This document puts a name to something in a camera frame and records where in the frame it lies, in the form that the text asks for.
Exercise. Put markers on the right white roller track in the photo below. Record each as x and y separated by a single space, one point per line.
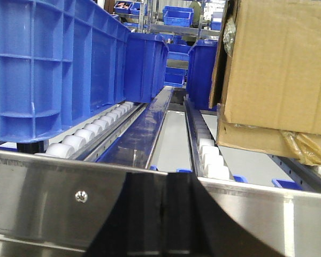
206 158

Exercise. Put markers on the steel front rail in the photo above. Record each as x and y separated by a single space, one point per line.
59 207

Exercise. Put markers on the tall cardboard box on rollers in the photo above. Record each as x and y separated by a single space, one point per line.
267 78

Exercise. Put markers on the dark blue bin behind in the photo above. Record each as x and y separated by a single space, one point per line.
145 65

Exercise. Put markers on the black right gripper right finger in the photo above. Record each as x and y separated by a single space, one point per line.
195 225

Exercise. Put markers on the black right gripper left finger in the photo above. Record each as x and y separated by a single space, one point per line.
135 225

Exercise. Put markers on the steel centre guide rail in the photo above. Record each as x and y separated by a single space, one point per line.
135 147

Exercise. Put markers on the white roller track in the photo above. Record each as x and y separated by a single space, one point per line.
91 141
206 158

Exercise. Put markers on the left white roller track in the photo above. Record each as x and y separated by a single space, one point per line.
91 141

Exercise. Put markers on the dark blue bin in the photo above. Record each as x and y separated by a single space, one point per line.
145 65
199 78

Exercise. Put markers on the dark blue bin right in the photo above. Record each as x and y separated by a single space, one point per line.
199 78

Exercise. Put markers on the large blue plastic crate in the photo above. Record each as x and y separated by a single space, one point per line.
61 62

